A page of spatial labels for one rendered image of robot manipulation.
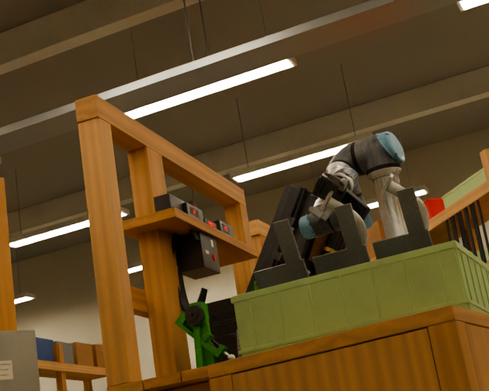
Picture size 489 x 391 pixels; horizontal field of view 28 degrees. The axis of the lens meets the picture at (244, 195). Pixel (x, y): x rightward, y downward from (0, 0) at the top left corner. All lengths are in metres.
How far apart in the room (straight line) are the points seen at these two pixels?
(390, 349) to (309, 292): 0.30
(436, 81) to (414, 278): 8.84
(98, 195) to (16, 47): 5.16
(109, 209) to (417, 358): 1.52
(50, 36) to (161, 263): 4.85
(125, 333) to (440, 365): 1.39
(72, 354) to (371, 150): 7.05
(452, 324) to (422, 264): 0.22
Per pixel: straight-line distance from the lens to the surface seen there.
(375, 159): 3.21
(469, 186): 6.55
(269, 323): 2.55
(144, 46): 9.18
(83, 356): 10.14
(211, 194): 4.62
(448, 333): 2.28
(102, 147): 3.55
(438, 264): 2.43
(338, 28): 6.35
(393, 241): 2.57
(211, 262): 3.96
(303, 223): 2.97
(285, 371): 2.45
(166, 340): 3.72
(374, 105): 11.31
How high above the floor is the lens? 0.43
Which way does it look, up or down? 18 degrees up
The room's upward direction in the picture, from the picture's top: 9 degrees counter-clockwise
